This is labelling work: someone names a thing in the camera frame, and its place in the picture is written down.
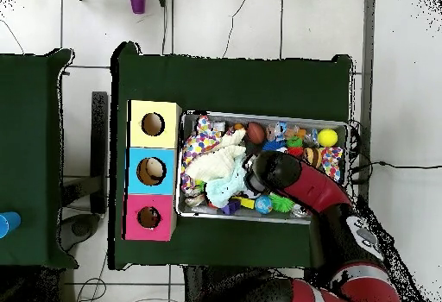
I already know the cream knitted cloth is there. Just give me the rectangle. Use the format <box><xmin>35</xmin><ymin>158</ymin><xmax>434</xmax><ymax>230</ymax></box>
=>
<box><xmin>185</xmin><ymin>128</ymin><xmax>248</xmax><ymax>183</ymax></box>

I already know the polka dot cloth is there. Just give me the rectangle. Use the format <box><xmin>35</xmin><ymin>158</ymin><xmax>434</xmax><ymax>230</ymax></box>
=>
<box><xmin>180</xmin><ymin>115</ymin><xmax>225</xmax><ymax>196</ymax></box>
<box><xmin>320</xmin><ymin>146</ymin><xmax>344</xmax><ymax>182</ymax></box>

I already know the mint knitted cloth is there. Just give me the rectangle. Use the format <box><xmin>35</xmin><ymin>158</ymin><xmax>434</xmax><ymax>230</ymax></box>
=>
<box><xmin>205</xmin><ymin>161</ymin><xmax>249</xmax><ymax>209</ymax></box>

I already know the shallow mesh bin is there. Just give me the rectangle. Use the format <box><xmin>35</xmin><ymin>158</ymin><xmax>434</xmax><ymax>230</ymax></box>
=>
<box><xmin>175</xmin><ymin>110</ymin><xmax>350</xmax><ymax>226</ymax></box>

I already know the wooden box with three holes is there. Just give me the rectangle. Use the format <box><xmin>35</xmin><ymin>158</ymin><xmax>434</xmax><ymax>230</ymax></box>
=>
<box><xmin>122</xmin><ymin>99</ymin><xmax>183</xmax><ymax>242</ymax></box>

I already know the blue building block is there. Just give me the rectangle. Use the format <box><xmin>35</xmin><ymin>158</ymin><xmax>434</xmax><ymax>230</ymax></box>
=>
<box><xmin>220</xmin><ymin>198</ymin><xmax>242</xmax><ymax>216</ymax></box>

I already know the globe print ball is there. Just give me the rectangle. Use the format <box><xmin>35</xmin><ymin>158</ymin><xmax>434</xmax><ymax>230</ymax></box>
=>
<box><xmin>254</xmin><ymin>195</ymin><xmax>274</xmax><ymax>216</ymax></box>

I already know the dark green table cloth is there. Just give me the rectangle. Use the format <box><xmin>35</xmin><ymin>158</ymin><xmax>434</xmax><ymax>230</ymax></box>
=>
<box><xmin>0</xmin><ymin>47</ymin><xmax>79</xmax><ymax>269</ymax></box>
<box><xmin>110</xmin><ymin>41</ymin><xmax>353</xmax><ymax>270</ymax></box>

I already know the green puffer ball with eyes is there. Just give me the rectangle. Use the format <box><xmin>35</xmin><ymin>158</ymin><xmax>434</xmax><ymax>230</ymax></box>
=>
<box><xmin>268</xmin><ymin>192</ymin><xmax>296</xmax><ymax>213</ymax></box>

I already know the yellow smooth ball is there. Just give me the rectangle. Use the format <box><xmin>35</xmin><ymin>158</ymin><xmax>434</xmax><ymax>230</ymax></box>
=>
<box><xmin>317</xmin><ymin>128</ymin><xmax>339</xmax><ymax>148</ymax></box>

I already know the purple plastic cup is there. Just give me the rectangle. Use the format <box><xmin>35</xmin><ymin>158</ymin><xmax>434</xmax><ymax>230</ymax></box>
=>
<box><xmin>129</xmin><ymin>0</ymin><xmax>147</xmax><ymax>15</ymax></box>

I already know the blue plastic cup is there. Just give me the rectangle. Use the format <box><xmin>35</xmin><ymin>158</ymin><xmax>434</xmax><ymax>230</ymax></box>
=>
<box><xmin>0</xmin><ymin>211</ymin><xmax>22</xmax><ymax>239</ymax></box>

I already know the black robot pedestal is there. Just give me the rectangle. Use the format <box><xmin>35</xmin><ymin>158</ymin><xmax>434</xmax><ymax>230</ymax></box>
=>
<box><xmin>182</xmin><ymin>265</ymin><xmax>243</xmax><ymax>302</ymax></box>

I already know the black cable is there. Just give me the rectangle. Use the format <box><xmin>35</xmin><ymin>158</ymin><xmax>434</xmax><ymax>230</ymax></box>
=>
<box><xmin>348</xmin><ymin>159</ymin><xmax>442</xmax><ymax>183</ymax></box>

